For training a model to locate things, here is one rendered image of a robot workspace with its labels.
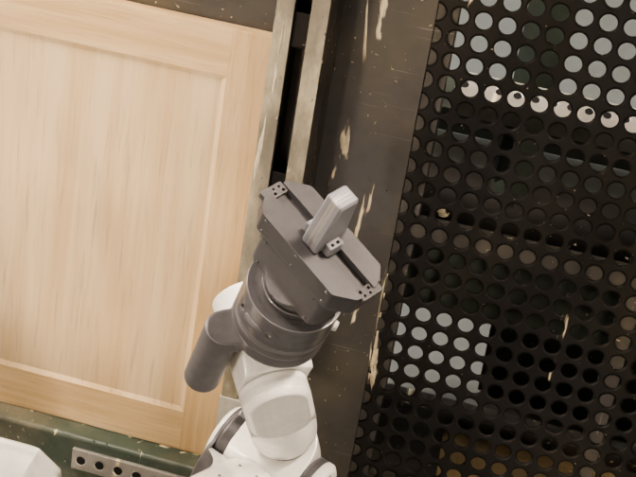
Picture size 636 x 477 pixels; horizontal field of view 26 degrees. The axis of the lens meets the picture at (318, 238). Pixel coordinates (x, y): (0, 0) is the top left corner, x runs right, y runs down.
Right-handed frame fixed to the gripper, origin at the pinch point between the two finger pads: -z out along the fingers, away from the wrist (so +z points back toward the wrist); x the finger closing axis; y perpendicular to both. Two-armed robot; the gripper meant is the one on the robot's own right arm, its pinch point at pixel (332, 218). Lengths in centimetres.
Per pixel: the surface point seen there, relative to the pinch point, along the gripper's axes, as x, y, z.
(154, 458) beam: 10, 7, 74
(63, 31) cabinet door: 49, 14, 36
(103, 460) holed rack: 14, 2, 77
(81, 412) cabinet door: 21, 4, 77
